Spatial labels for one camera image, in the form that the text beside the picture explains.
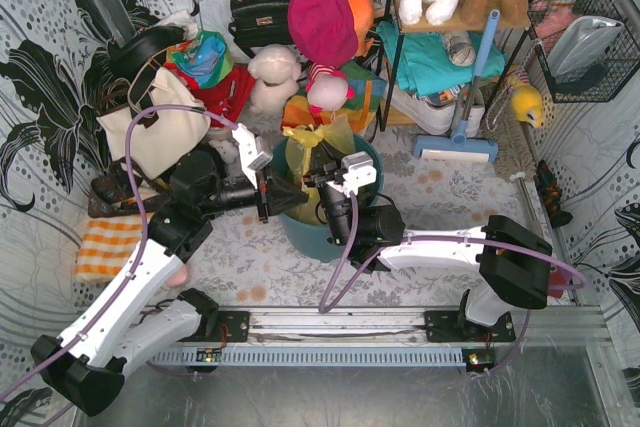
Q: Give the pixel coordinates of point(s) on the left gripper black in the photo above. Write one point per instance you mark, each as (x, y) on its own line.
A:
(264, 195)

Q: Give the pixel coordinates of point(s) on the cream canvas tote bag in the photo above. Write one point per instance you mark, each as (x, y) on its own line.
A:
(172, 133)

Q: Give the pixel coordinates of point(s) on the orange plush toy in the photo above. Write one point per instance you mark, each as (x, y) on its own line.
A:
(363, 15)

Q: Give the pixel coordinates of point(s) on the white pink plush toy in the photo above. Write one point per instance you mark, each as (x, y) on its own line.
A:
(328, 89)

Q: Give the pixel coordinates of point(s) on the red cloth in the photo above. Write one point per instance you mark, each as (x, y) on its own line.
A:
(229, 97)

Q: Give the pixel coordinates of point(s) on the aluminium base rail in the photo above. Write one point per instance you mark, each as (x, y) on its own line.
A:
(346, 326)

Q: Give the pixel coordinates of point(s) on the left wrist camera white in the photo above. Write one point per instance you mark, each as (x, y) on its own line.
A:
(254, 152)

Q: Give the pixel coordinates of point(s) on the pink plush limb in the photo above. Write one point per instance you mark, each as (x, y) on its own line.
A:
(179, 278)

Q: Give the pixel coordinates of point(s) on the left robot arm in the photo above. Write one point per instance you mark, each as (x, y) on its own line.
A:
(89, 361)

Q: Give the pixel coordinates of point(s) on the orange checkered cloth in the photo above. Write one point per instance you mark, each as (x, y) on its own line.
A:
(106, 246)

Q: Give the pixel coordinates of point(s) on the purple orange sock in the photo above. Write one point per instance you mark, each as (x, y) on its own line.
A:
(558, 277)

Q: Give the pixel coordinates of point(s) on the rainbow striped bag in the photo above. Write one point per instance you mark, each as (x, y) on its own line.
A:
(360, 110)

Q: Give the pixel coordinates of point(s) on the black wire basket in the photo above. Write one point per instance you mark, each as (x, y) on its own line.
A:
(602, 81)

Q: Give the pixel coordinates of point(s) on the teal trash bin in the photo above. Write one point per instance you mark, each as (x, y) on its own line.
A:
(313, 240)

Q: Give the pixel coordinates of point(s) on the yellow plush duck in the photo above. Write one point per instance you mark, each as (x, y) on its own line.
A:
(526, 101)

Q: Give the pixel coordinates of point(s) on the magenta cloth bag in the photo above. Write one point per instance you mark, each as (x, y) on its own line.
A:
(323, 30)

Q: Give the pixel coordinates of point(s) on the silver foil pouch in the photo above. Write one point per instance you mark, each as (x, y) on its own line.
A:
(582, 43)

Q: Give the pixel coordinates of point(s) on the colourful printed bag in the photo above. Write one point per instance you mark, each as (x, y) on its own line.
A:
(202, 62)

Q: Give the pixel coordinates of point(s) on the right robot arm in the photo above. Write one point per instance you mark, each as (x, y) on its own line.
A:
(510, 260)

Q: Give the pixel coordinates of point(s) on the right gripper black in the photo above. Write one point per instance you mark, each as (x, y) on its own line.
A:
(323, 180)

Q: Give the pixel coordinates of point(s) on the grey patterned shoe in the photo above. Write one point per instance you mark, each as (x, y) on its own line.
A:
(459, 47)

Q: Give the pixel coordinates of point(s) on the grey chenille mop head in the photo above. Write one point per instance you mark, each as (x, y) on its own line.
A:
(514, 159)

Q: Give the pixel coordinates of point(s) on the yellow trash bag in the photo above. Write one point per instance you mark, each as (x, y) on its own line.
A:
(303, 153)

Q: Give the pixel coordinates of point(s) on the white sneakers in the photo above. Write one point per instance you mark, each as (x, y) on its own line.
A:
(439, 120)

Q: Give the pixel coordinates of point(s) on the cream plush lamb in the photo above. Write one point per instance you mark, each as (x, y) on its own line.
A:
(276, 71)

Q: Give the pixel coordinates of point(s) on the black leather handbag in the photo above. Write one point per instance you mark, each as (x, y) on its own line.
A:
(259, 23)

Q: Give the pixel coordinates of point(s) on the blue floor mop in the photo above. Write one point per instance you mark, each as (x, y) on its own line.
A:
(458, 146)

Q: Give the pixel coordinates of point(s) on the teal folded towel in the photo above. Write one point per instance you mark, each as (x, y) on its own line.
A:
(424, 67)

